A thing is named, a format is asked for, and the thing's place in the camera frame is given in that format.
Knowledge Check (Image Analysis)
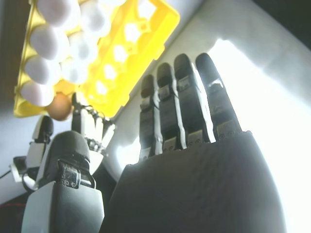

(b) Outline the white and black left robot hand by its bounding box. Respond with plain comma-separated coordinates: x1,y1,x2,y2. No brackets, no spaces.
20,52,287,233

